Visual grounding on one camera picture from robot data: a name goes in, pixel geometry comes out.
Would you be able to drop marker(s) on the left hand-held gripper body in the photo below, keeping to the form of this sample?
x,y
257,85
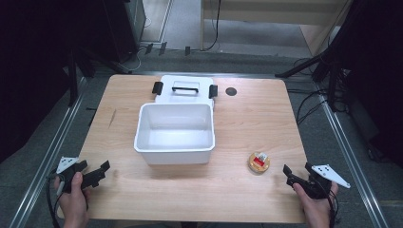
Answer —
x,y
70,177

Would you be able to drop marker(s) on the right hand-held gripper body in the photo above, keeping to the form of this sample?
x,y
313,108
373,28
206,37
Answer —
x,y
320,183

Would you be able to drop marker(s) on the round golden tin red label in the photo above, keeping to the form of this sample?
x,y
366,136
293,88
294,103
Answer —
x,y
259,162

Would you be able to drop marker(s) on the white plastic storage box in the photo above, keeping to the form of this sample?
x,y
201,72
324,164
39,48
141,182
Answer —
x,y
174,136

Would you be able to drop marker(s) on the white box lid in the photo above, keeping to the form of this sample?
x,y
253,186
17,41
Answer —
x,y
185,95

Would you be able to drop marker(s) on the person's right hand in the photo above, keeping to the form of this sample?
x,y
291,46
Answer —
x,y
315,209

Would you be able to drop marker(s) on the person's left hand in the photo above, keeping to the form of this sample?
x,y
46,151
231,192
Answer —
x,y
74,205

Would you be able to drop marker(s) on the black metal stand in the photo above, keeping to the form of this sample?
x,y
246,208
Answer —
x,y
72,82
301,66

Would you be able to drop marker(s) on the black round table grommet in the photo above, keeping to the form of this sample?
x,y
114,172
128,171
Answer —
x,y
231,91

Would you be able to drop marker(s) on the black lid latch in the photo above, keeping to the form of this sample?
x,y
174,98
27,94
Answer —
x,y
213,91
157,87

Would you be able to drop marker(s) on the black plug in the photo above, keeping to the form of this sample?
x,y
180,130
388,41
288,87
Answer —
x,y
149,48
187,50
162,48

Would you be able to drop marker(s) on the dark cabinet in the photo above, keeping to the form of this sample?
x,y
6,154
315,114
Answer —
x,y
126,28

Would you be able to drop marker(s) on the light wooden furniture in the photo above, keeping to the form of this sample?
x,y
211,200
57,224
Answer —
x,y
269,17

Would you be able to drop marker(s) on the metal floor rail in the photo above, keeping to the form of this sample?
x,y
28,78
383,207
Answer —
x,y
47,155
351,152

